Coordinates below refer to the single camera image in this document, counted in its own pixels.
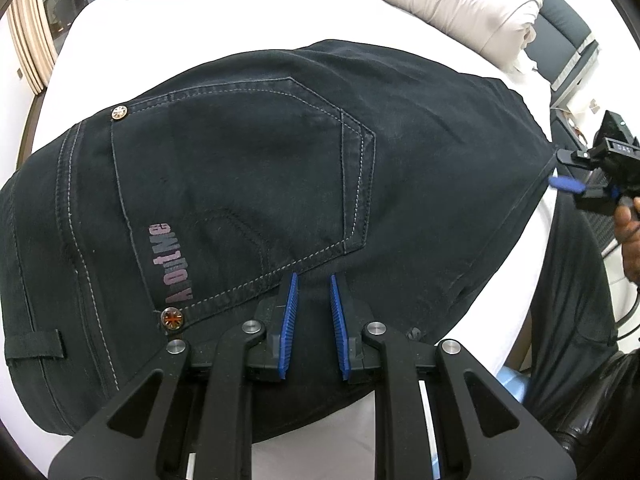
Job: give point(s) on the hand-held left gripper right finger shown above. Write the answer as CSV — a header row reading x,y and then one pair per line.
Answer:
x,y
339,327

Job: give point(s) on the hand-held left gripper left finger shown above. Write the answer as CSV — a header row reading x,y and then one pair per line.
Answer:
x,y
288,320

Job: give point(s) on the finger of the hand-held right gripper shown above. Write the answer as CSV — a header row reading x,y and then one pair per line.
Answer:
x,y
566,184
572,156

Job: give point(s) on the black pants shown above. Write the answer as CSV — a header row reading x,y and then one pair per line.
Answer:
x,y
240,170

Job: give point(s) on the person's right hand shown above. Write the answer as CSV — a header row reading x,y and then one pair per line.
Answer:
x,y
629,230

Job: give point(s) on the grey ribbed panel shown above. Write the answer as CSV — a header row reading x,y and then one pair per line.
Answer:
x,y
602,225

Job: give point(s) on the person's leg in dark trousers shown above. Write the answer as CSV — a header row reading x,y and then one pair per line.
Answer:
x,y
575,285

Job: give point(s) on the grey padded headboard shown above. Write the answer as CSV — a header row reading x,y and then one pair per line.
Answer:
x,y
562,30

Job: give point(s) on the light blue round object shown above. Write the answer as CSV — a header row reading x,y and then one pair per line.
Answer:
x,y
514,384

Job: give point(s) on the beige duvet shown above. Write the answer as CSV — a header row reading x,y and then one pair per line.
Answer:
x,y
450,5

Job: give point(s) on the black leather shoe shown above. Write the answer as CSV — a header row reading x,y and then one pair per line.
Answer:
x,y
607,400

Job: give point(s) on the white bed sheet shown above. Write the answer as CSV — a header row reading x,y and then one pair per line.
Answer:
x,y
200,35

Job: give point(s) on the striped beige curtain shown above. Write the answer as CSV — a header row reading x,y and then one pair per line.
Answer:
x,y
30,35

